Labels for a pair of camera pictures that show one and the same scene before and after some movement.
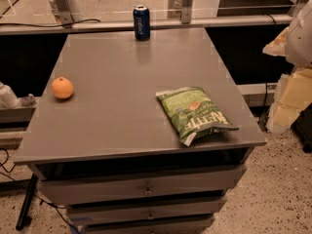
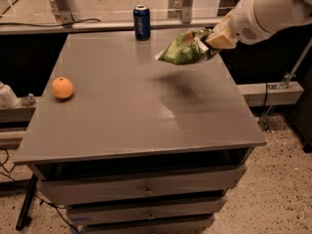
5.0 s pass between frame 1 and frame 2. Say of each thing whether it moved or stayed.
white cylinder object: stayed
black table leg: stayed
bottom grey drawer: stayed
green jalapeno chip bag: moved
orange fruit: stayed
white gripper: moved
